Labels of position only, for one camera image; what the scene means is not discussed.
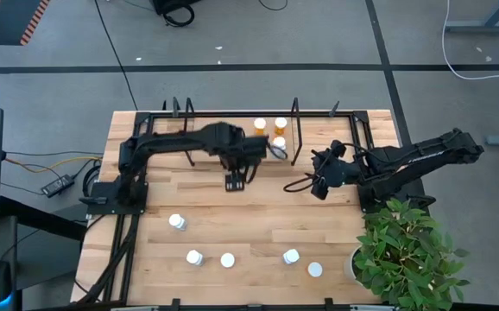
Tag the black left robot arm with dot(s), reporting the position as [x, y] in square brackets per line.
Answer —
[167, 140]

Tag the white plant pot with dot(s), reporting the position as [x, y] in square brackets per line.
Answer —
[349, 265]

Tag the orange pill bottle white cap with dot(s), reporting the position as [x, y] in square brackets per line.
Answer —
[315, 269]
[260, 123]
[227, 260]
[280, 122]

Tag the white medicine bottle blue label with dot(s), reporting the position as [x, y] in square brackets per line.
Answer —
[194, 257]
[279, 142]
[291, 255]
[176, 220]

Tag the grey metal table base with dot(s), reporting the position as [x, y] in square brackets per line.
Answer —
[482, 27]

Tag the dark mat with striped edges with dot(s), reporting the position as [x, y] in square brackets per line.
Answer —
[12, 17]

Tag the black power adapter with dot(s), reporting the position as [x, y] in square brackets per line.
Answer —
[57, 185]

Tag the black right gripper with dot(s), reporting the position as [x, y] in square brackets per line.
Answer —
[338, 173]

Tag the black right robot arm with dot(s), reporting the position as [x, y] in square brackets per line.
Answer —
[426, 155]

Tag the green leafy plant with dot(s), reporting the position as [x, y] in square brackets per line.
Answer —
[409, 259]

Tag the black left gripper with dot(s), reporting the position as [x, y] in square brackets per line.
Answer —
[258, 149]

